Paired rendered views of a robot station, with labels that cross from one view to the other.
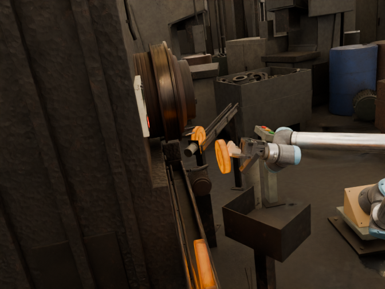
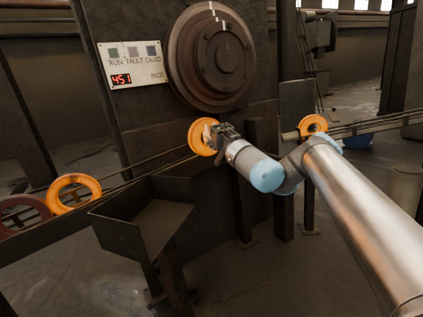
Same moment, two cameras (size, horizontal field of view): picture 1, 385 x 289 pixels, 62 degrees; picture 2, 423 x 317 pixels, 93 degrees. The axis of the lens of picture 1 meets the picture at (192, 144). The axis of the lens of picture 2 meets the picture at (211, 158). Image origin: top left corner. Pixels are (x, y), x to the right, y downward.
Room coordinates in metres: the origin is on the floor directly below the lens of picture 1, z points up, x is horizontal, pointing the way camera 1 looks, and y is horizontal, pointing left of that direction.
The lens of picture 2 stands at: (1.08, -0.87, 1.02)
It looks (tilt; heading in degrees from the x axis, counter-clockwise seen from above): 20 degrees down; 70
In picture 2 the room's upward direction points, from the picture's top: 9 degrees counter-clockwise
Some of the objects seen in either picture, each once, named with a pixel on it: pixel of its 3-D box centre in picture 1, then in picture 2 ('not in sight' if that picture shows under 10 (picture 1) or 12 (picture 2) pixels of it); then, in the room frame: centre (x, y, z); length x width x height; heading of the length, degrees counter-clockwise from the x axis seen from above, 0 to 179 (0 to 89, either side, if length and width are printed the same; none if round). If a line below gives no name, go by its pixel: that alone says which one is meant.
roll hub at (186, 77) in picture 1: (186, 90); (225, 58); (1.54, -0.01, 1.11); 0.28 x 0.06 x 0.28; 6
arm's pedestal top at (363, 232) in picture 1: (372, 218); not in sight; (1.73, -1.07, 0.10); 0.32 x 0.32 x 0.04; 1
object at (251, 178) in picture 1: (251, 177); (398, 214); (2.23, -0.42, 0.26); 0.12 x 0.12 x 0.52
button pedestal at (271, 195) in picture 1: (269, 166); not in sight; (2.28, -0.57, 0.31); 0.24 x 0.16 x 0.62; 6
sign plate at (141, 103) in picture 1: (142, 104); (135, 64); (1.18, 0.16, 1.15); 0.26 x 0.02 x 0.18; 6
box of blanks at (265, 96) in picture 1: (258, 101); not in sight; (4.10, -0.94, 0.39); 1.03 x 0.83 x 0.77; 111
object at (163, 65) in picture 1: (165, 93); (213, 62); (1.53, 0.09, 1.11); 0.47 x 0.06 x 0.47; 6
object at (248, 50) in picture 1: (256, 70); not in sight; (5.80, -1.32, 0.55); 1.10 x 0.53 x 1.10; 26
